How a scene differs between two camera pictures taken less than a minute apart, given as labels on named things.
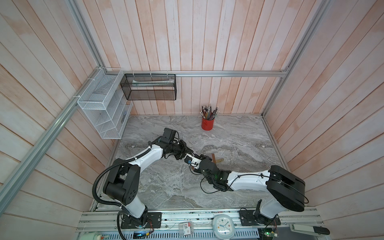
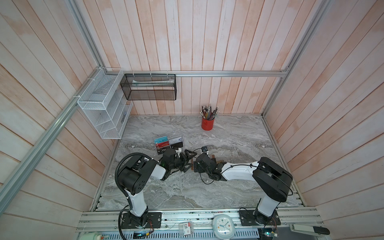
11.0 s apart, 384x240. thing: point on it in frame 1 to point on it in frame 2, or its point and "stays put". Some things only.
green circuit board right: (269, 233) stays put
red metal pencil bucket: (207, 124) stays put
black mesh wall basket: (149, 86) stays put
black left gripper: (184, 149) to (187, 154)
